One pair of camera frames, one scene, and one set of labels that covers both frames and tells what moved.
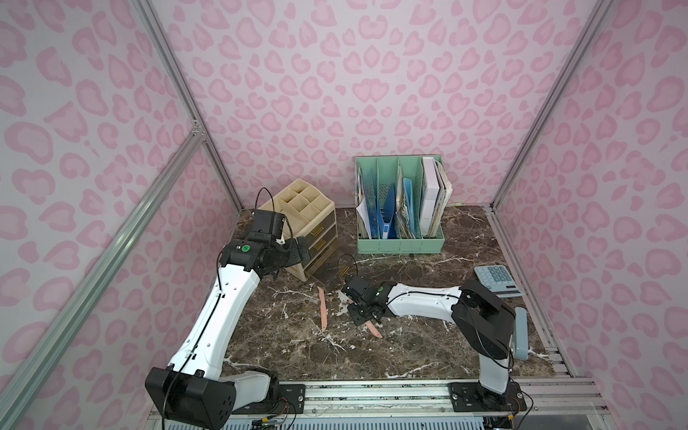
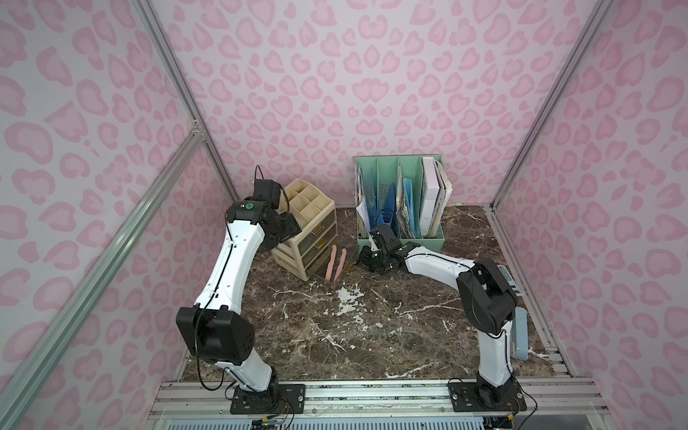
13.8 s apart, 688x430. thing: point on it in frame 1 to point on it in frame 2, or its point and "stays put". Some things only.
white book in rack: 430,192 stays put
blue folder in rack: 408,199 stays put
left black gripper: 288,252 to 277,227
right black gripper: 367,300 to 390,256
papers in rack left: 364,227 stays put
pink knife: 375,332 to 341,263
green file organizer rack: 399,204 stays put
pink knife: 323,312 to 331,263
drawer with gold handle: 331,265 stays put
